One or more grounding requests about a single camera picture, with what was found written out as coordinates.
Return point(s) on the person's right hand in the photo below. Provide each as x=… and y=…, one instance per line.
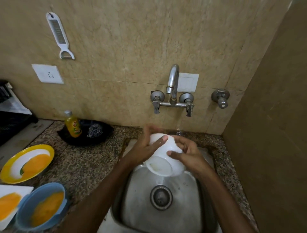
x=192, y=158

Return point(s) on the person's left hand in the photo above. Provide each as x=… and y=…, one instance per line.
x=144, y=148

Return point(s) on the white scalloped bowl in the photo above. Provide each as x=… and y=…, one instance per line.
x=168, y=146

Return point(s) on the white rectangular plate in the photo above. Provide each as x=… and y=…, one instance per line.
x=21, y=189

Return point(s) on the black plastic dish rack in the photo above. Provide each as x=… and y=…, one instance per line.
x=12, y=124

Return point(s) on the yellow rimmed round plate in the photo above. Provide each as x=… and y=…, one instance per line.
x=9, y=172

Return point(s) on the person's right forearm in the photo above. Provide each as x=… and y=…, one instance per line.
x=225, y=206

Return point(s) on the person's left forearm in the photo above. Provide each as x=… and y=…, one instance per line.
x=100, y=196

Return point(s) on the black oval tray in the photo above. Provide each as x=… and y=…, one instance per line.
x=105, y=136

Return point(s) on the yellow dish soap bottle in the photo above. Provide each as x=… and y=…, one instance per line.
x=73, y=126

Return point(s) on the stainless steel sink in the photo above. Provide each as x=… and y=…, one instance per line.
x=144, y=192

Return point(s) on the metal sink drain strainer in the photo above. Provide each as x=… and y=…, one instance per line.
x=161, y=197

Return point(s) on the steel wool scrubber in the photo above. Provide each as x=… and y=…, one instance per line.
x=94, y=130

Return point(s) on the grey drain mat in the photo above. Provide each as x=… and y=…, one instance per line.
x=28, y=136

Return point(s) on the white perforated plastic tray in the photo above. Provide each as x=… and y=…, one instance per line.
x=14, y=105

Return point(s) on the white grater peeler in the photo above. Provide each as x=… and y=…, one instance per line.
x=57, y=31

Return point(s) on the chrome wall tap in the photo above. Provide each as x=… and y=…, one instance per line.
x=220, y=99

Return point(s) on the white switch plate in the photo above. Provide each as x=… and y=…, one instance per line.
x=189, y=82

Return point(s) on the chrome wall faucet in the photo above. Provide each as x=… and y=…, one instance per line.
x=173, y=76

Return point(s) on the white wall socket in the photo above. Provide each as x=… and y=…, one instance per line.
x=48, y=74

